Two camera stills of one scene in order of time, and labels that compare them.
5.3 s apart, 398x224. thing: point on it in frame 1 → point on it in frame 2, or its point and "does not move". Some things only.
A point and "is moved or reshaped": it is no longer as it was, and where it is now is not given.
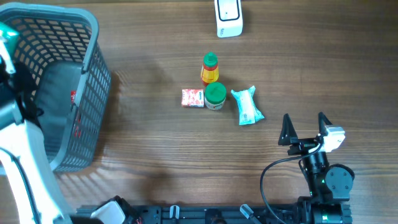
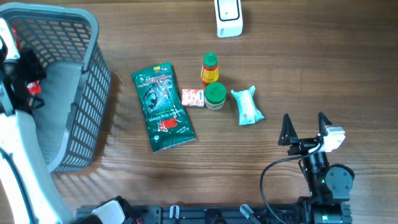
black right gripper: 288,137 does not move
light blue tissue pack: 248,112 does not move
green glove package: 10,37 is moved or reshaped
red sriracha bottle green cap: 209,71 does not move
